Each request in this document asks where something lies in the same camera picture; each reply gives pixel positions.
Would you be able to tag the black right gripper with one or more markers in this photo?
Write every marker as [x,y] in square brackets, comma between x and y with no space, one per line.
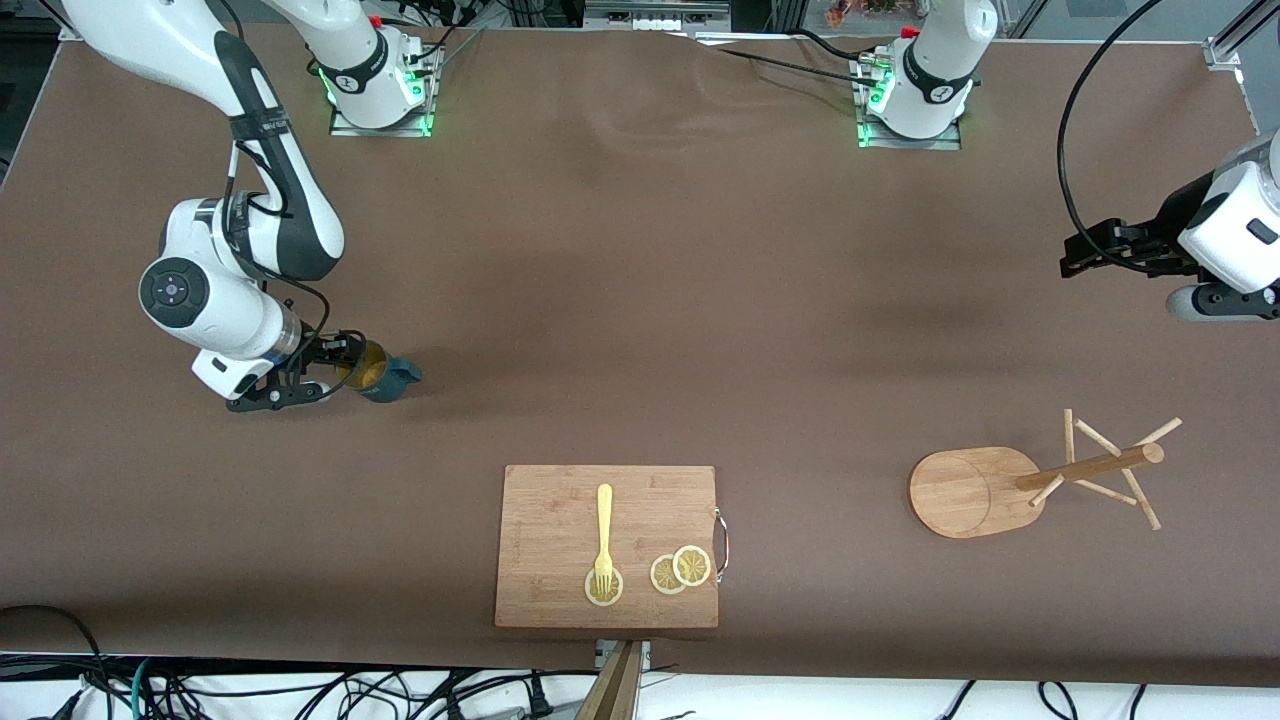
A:
[317,352]

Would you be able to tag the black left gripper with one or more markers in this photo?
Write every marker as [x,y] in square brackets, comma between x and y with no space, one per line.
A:
[1163,233]

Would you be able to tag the dark teal cup yellow inside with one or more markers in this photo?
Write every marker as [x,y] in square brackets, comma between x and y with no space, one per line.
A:
[395,380]

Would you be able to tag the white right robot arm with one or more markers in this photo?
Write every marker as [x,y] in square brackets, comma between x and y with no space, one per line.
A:
[200,300]

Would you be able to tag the wooden mug rack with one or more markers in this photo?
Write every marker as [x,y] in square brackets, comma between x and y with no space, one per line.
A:
[965,495]

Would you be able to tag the aluminium corner profile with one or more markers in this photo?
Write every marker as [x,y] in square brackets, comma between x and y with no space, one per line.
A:
[1245,22]

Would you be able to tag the brown table cover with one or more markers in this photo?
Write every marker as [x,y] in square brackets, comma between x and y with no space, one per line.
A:
[640,300]

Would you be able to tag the yellow plastic fork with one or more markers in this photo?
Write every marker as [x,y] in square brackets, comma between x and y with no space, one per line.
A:
[604,520]

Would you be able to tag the lemon slice under fork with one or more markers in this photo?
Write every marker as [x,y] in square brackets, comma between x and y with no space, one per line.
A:
[604,598]

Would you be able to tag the black power plug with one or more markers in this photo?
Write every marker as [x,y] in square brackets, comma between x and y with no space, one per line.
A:
[540,700]

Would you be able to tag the wooden beam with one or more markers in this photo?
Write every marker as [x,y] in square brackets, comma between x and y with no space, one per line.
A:
[615,692]

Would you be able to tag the grey power strip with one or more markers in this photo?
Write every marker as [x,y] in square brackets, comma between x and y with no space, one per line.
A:
[650,20]

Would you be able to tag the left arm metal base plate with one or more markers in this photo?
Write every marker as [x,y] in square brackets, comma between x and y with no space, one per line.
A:
[865,135]

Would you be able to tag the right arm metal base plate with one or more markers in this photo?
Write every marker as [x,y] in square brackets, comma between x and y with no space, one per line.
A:
[425,90]

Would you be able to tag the small metal bracket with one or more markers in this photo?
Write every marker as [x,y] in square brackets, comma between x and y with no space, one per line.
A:
[642,652]

